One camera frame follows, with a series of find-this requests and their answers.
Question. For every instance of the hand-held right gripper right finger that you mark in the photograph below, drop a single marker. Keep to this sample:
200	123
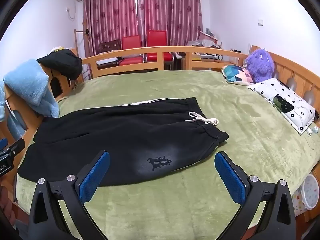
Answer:
230	177

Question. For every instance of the red chair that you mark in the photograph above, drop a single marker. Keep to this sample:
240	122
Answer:
131	42
156	38

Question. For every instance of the light blue fluffy towel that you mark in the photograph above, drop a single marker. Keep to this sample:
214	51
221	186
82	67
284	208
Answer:
25	82

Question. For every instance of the cluttered wooden desk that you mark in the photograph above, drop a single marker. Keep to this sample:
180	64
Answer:
232	63

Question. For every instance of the black pants with white stripe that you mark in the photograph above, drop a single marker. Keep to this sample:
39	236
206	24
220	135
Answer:
112	135

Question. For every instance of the dark wooden chair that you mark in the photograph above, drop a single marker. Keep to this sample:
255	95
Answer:
110	45

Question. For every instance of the black jacket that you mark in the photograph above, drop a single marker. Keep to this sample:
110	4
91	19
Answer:
62	62

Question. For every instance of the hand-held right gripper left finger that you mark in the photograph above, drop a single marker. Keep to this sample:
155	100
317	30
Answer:
95	177

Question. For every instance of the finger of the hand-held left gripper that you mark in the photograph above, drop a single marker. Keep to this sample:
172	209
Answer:
15	147
2	144

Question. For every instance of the polka dot white cloth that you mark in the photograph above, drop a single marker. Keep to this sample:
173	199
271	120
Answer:
270	88

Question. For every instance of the geometric patterned pillow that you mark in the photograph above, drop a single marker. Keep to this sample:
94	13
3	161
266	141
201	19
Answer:
236	75

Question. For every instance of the white wall switch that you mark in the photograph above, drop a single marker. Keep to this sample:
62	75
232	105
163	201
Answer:
260	23

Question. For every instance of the white star-patterned bin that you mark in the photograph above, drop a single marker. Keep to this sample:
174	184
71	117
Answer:
310	192

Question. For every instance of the wooden bed frame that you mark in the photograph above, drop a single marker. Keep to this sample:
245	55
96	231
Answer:
297	76

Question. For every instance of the green bed blanket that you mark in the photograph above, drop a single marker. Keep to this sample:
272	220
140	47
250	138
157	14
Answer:
175	205

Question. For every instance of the wooden coat rack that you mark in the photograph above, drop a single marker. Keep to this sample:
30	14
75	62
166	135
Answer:
75	42

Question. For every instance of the pink striped floral curtain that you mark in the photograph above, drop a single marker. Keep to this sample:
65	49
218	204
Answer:
110	12
170	7

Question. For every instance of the dark patterned cloth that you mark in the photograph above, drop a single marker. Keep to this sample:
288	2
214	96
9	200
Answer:
282	104

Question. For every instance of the purple plush toy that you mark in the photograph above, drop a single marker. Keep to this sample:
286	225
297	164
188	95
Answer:
260	65

